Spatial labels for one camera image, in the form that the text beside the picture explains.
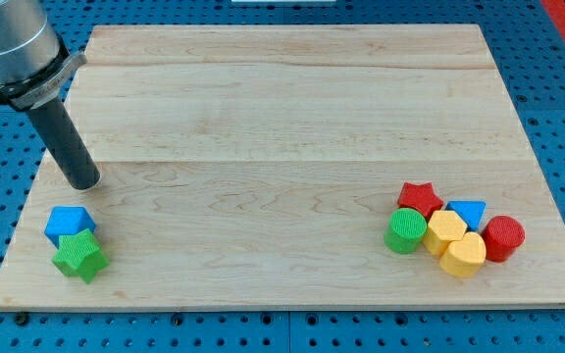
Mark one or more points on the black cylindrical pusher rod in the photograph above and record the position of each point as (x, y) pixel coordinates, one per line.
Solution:
(56, 129)

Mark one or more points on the blue triangle block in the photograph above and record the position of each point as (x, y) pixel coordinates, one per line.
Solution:
(470, 211)

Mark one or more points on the yellow hexagon block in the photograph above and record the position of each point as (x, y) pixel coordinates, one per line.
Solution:
(443, 228)

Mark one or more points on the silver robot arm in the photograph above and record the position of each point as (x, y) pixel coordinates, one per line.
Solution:
(34, 65)

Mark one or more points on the red star block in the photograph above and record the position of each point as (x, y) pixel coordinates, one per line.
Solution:
(419, 197)

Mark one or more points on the green cylinder block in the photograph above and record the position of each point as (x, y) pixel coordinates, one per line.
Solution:
(405, 230)

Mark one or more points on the yellow heart block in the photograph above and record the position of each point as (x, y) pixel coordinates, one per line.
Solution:
(463, 258)

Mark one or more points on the wooden board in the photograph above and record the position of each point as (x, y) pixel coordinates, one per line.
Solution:
(254, 168)

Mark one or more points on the green star block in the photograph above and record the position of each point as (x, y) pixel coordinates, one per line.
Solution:
(80, 255)

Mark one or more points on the red cylinder block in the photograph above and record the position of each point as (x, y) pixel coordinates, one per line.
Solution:
(503, 235)

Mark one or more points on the blue cube block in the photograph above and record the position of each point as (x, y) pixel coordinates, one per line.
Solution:
(67, 220)

